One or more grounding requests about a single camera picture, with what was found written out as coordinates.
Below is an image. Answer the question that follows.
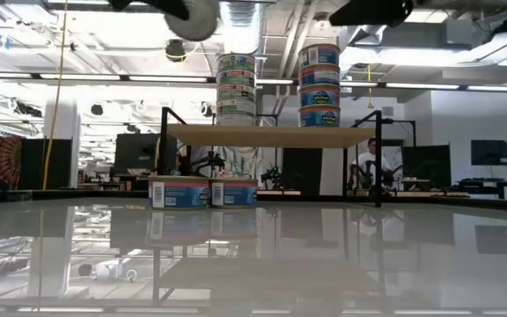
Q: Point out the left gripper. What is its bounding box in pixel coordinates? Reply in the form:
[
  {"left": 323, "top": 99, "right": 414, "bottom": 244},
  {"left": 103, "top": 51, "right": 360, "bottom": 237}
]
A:
[{"left": 107, "top": 0, "right": 191, "bottom": 22}]

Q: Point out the black ceiling dome device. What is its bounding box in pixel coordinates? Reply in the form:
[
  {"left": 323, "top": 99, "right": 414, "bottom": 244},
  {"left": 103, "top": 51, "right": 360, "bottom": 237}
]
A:
[{"left": 164, "top": 38, "right": 187, "bottom": 63}]

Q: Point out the long ceiling light strip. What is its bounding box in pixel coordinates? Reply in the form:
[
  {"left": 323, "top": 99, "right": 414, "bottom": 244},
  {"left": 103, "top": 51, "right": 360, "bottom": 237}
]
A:
[{"left": 0, "top": 72, "right": 507, "bottom": 93}]

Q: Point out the black background monitor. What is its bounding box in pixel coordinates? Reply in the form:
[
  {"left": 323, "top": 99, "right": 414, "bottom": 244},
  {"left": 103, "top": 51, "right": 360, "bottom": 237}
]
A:
[
  {"left": 401, "top": 144, "right": 452, "bottom": 188},
  {"left": 113, "top": 133, "right": 179, "bottom": 177}
]

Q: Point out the person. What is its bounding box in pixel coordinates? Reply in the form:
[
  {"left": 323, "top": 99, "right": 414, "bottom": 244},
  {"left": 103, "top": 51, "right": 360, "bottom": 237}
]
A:
[{"left": 352, "top": 136, "right": 395, "bottom": 190}]

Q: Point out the black background screen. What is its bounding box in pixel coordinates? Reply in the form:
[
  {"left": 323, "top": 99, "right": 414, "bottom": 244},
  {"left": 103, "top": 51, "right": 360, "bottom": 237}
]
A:
[{"left": 282, "top": 147, "right": 324, "bottom": 195}]

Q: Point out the black partition panel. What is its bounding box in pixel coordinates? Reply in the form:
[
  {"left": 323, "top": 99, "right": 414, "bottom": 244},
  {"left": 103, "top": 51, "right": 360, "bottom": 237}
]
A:
[{"left": 18, "top": 138, "right": 73, "bottom": 191}]

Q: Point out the large silver ceiling duct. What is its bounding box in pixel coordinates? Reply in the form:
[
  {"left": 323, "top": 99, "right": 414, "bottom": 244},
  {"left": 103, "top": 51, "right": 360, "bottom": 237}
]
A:
[{"left": 323, "top": 0, "right": 413, "bottom": 96}]

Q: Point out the hanging ceiling cord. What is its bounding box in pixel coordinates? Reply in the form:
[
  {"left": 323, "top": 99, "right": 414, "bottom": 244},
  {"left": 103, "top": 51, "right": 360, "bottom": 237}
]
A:
[{"left": 365, "top": 63, "right": 376, "bottom": 110}]

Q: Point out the black workstation frame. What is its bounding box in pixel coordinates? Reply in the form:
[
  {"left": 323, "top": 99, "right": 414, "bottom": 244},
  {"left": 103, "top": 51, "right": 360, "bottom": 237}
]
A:
[
  {"left": 256, "top": 112, "right": 280, "bottom": 129},
  {"left": 354, "top": 117, "right": 417, "bottom": 149}
]

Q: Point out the wooden shelf black frame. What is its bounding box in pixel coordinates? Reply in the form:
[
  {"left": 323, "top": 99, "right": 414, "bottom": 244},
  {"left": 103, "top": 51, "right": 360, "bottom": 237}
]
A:
[{"left": 155, "top": 107, "right": 385, "bottom": 208}]

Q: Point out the yellow cable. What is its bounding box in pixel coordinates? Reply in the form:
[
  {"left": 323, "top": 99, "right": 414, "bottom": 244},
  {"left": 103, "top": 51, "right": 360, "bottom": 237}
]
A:
[{"left": 42, "top": 0, "right": 69, "bottom": 191}]

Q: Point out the wall mounted black monitor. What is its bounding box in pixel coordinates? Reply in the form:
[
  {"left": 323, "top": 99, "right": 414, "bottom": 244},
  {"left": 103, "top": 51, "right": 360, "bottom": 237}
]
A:
[{"left": 470, "top": 139, "right": 507, "bottom": 167}]

